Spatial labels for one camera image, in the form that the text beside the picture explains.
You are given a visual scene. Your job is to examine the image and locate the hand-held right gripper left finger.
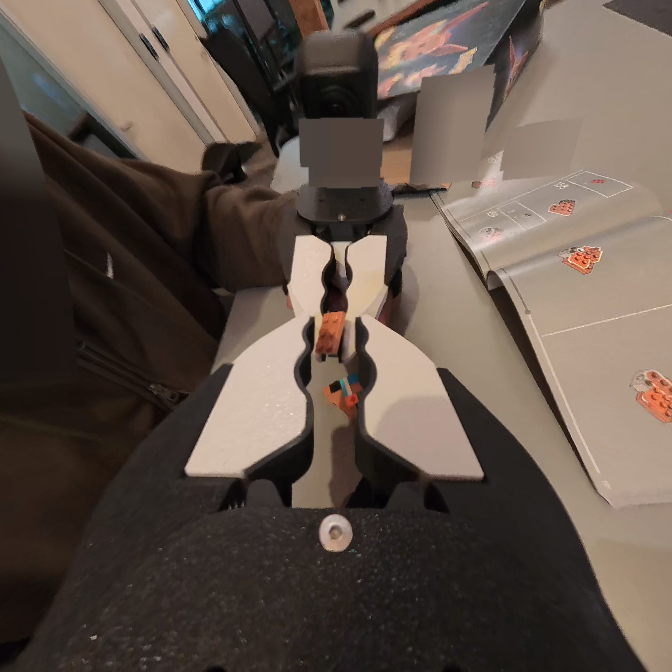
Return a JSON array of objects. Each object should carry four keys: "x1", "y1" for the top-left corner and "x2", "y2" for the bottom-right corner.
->
[{"x1": 184, "y1": 314, "x2": 317, "y2": 480}]

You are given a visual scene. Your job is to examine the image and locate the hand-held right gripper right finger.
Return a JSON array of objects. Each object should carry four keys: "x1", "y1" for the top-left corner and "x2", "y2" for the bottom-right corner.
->
[{"x1": 356, "y1": 315, "x2": 485, "y2": 481}]

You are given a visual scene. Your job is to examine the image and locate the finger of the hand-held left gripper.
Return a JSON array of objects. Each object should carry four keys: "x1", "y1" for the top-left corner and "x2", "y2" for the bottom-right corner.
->
[
  {"x1": 344, "y1": 235, "x2": 392, "y2": 322},
  {"x1": 288, "y1": 235, "x2": 337, "y2": 319}
]

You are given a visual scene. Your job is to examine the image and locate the black office chair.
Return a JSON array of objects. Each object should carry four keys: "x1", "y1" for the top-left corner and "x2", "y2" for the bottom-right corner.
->
[{"x1": 202, "y1": 21, "x2": 300, "y2": 155}]

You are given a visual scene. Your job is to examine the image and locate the brown toy brick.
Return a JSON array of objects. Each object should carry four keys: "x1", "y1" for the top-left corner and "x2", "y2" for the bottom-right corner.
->
[{"x1": 315, "y1": 311, "x2": 348, "y2": 354}]

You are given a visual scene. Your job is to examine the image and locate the white cabinet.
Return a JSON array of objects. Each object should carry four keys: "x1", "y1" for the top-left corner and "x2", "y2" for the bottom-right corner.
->
[{"x1": 0, "y1": 0, "x2": 263, "y2": 158}]

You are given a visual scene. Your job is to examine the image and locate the grey instruction booklet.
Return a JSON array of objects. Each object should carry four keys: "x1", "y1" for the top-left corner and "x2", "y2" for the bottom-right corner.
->
[{"x1": 429, "y1": 169, "x2": 672, "y2": 509}]

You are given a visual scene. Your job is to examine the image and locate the multicolour toy brick model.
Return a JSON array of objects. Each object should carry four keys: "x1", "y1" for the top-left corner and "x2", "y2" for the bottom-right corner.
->
[{"x1": 321, "y1": 373, "x2": 366, "y2": 419}]

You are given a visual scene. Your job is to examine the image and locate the dark printed toy box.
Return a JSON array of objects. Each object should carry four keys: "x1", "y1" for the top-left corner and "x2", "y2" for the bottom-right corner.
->
[{"x1": 375, "y1": 0, "x2": 547, "y2": 192}]

